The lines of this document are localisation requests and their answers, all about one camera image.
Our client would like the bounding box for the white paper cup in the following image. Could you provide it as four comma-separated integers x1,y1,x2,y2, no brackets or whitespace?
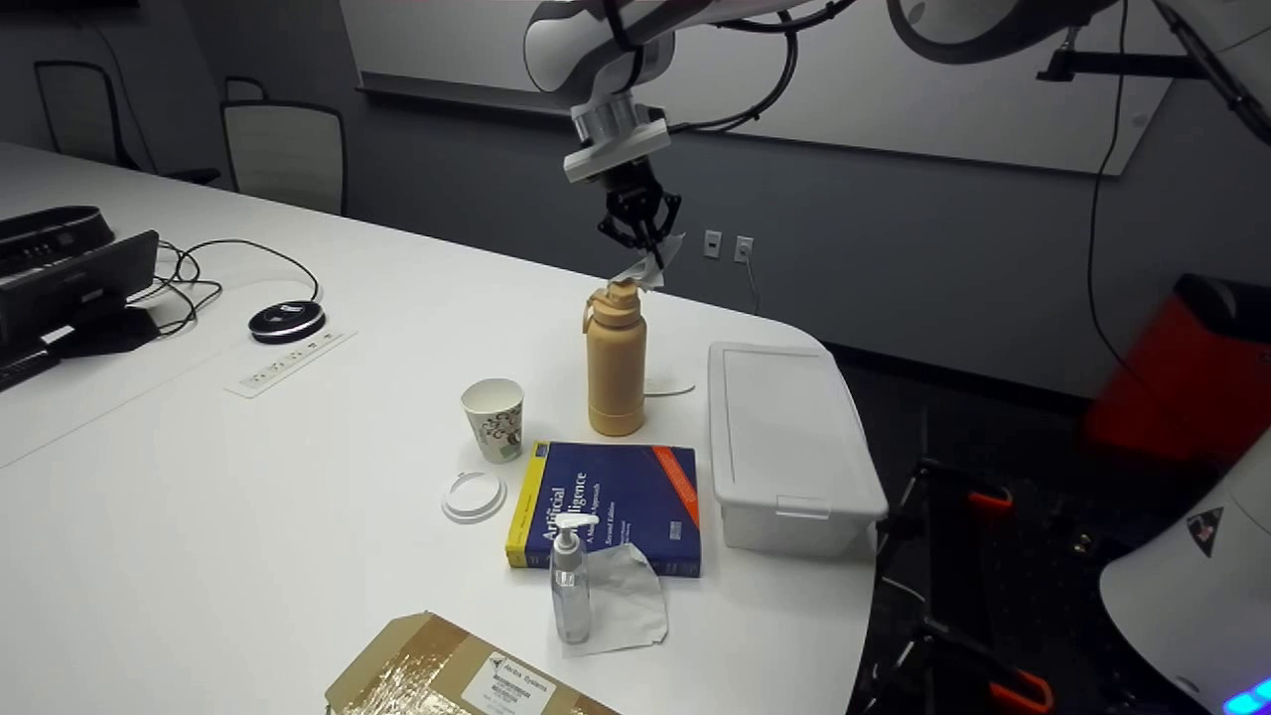
462,376,524,465

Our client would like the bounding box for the black round speaker puck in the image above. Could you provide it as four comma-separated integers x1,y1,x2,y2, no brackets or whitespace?
249,302,326,345

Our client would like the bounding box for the white cup lid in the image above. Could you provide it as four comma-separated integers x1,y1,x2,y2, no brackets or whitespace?
441,474,508,525

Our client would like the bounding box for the black cable on table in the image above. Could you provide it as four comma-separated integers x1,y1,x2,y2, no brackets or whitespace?
127,236,326,343

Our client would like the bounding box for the white plastic storage bin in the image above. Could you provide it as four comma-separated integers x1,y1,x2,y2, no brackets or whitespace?
708,343,888,560

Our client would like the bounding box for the grey office chair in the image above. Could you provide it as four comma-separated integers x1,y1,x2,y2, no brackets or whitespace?
222,105,344,215
32,61,130,167

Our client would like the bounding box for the red black bin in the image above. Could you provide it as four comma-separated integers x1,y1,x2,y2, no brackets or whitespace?
1084,276,1271,465

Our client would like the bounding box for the near grey office chair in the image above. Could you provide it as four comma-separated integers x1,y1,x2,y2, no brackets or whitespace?
222,105,344,215

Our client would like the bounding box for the clear hand sanitizer bottle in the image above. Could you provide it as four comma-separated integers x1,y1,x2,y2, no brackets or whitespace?
547,514,598,645

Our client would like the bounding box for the black device box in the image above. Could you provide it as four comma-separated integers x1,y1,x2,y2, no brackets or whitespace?
0,208,114,276

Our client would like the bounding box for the brown cardboard box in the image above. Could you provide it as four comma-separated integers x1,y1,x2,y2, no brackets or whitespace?
326,612,615,715

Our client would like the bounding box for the white paper name card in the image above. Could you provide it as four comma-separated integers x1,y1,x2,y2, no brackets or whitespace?
226,330,340,398

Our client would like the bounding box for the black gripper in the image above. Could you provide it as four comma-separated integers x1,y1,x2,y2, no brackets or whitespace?
597,159,682,265

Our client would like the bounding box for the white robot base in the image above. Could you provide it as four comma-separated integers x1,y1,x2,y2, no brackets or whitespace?
1100,428,1271,715

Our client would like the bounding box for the beige bottle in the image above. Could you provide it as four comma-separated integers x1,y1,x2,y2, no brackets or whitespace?
585,282,649,436

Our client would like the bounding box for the blue textbook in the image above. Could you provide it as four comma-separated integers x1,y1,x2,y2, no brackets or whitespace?
506,440,704,576

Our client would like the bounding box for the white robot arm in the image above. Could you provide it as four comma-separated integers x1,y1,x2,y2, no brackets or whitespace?
519,0,1271,264

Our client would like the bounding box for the white napkin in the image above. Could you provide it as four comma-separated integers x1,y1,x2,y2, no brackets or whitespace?
619,236,682,290

